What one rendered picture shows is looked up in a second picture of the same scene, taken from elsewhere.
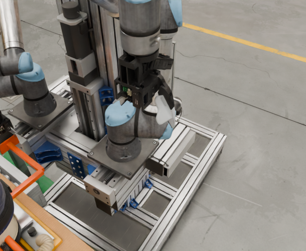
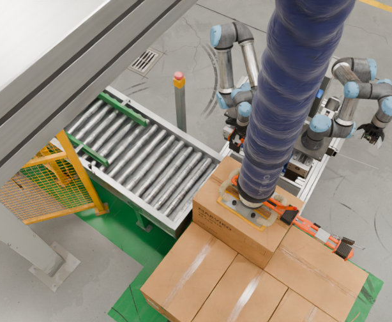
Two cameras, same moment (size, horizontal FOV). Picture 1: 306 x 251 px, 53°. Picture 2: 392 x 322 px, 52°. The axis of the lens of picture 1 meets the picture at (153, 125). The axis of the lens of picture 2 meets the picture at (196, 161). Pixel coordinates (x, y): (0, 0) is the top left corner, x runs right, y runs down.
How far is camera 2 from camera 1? 1.66 m
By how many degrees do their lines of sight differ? 16
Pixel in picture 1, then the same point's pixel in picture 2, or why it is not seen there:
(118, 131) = (319, 134)
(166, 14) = (367, 76)
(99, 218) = not seen: hidden behind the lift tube
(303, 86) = not seen: outside the picture
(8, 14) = (254, 61)
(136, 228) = (288, 188)
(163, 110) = (379, 142)
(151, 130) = (340, 134)
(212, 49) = not seen: hidden behind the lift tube
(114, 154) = (310, 145)
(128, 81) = (372, 135)
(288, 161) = not seen: outside the picture
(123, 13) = (382, 116)
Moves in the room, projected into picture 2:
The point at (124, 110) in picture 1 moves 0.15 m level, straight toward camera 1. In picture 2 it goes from (325, 122) to (332, 143)
